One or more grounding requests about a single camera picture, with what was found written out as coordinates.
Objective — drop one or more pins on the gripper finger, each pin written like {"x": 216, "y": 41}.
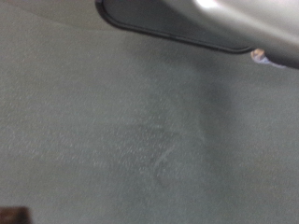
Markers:
{"x": 14, "y": 216}

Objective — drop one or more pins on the black Keurig coffee machine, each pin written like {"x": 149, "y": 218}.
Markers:
{"x": 218, "y": 21}

